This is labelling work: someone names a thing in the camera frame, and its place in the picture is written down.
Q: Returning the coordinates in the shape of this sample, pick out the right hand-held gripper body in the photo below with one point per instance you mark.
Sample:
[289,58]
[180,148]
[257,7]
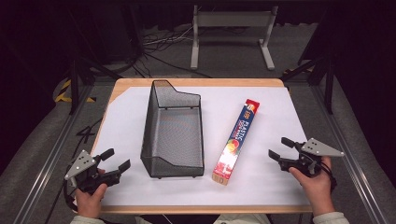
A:
[313,155]

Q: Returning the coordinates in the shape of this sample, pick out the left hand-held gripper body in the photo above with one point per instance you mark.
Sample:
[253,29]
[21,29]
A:
[81,164]

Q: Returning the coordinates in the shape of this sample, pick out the long plastic wrap box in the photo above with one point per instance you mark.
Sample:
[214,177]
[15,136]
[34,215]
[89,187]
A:
[236,140]

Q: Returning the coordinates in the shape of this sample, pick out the person's right hand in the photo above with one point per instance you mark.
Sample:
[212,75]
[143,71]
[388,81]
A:
[316,189]

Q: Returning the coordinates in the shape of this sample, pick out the person's left hand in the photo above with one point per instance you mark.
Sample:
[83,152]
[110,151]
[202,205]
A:
[90,200]

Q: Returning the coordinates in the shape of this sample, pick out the white table sheet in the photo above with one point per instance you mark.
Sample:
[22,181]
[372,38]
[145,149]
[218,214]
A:
[124,124]

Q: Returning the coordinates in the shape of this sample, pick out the black metal stand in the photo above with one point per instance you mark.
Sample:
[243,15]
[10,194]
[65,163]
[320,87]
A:
[328,90]
[74,90]

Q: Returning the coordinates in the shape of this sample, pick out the person's light clothing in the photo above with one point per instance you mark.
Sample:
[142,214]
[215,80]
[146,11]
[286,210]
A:
[239,219]

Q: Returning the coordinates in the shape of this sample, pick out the yellow black hazard tape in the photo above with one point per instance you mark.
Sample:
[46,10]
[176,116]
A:
[63,93]

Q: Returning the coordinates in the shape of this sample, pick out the aluminium rail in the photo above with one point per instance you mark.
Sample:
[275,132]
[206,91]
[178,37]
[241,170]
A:
[49,161]
[351,161]

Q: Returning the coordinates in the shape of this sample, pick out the white metal stand frame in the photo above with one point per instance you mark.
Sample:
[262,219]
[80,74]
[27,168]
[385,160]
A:
[233,18]

